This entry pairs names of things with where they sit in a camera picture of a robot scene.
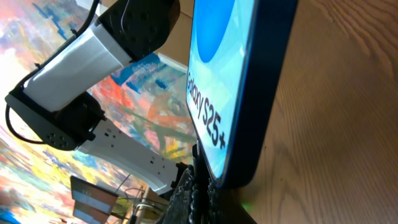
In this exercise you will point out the grey striped box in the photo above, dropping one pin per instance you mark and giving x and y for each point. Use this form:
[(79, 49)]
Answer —
[(93, 204)]

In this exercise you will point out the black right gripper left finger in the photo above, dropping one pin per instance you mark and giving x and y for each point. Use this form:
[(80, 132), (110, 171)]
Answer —
[(182, 208)]

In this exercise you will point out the colourful abstract painting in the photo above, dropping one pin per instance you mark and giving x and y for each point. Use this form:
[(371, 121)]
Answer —
[(145, 101)]

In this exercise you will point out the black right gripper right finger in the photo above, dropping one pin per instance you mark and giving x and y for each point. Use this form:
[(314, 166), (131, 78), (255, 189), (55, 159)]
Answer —
[(224, 207)]

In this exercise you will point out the blue screen smartphone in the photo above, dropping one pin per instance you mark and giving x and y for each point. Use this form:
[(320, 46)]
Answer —
[(237, 50)]

